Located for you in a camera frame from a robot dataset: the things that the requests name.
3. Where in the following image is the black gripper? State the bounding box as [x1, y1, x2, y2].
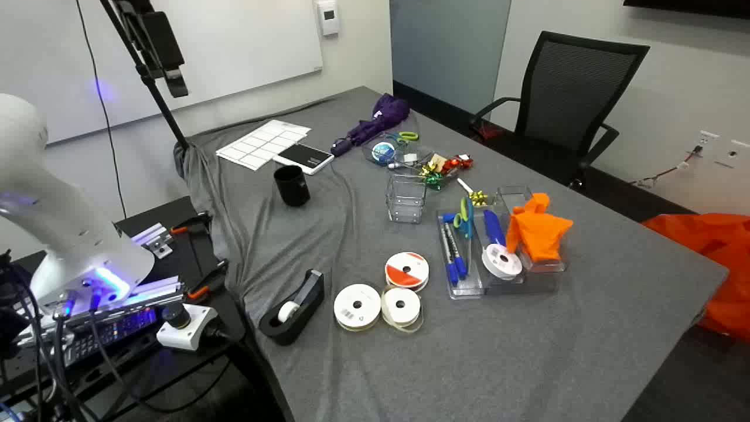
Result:
[133, 8, 192, 100]

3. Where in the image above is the white circular ribbon spool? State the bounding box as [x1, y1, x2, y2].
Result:
[477, 242, 524, 284]

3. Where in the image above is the clear compartment organizer case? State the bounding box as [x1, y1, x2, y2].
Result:
[434, 186, 570, 302]

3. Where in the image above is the white whiteboard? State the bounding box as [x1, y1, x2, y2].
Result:
[0, 0, 326, 147]

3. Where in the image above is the white label sheet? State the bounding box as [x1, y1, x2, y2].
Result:
[213, 118, 311, 174]

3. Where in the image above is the black cup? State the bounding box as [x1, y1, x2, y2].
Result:
[272, 165, 311, 208]

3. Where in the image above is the blue and white ribbon spool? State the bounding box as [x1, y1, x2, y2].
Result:
[368, 138, 401, 168]

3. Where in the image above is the silver robot controller box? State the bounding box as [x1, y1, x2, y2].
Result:
[14, 274, 188, 370]

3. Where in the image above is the black tape dispenser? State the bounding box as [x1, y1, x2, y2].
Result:
[257, 267, 328, 346]

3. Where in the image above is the gold gift bow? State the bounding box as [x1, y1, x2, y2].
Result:
[420, 152, 450, 179]

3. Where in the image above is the large white ribbon spool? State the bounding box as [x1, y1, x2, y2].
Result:
[329, 282, 385, 336]

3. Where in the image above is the black equipment cart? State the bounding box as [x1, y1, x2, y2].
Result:
[0, 195, 272, 422]

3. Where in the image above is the red gift bow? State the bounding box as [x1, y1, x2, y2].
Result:
[440, 152, 476, 179]

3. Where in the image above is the red and white ribbon spool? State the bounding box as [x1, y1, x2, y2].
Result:
[381, 248, 434, 295]

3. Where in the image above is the blue pen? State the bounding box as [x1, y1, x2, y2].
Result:
[447, 221, 470, 287]
[438, 210, 458, 288]

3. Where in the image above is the green and blue ribbon bundle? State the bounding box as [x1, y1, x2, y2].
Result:
[451, 195, 477, 242]

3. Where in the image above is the cream ribbon spool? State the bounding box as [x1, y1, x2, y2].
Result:
[380, 287, 426, 336]

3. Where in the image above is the yellow and black gift bow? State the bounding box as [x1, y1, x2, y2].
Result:
[455, 176, 494, 210]

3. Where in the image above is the blue marker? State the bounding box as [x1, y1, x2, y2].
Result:
[481, 206, 509, 248]

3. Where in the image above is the orange cloth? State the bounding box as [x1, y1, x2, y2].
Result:
[504, 189, 576, 266]

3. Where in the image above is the grey table cloth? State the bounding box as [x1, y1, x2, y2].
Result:
[170, 85, 730, 422]

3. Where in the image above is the black mesh office chair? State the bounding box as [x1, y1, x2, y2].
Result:
[465, 30, 652, 189]

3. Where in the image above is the orange bag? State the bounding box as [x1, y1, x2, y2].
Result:
[639, 210, 750, 344]

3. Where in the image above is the black camera tripod pole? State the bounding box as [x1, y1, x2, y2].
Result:
[99, 0, 192, 152]

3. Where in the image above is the silver metal bracket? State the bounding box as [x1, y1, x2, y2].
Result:
[128, 221, 175, 260]

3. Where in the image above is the white wall thermostat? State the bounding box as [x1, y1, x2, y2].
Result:
[314, 0, 342, 39]

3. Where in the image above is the black wall cable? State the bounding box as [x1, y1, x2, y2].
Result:
[631, 146, 706, 189]

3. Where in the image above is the black wall television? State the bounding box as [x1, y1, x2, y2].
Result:
[621, 0, 750, 22]

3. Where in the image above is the white wall outlet plate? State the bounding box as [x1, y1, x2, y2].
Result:
[696, 126, 750, 172]

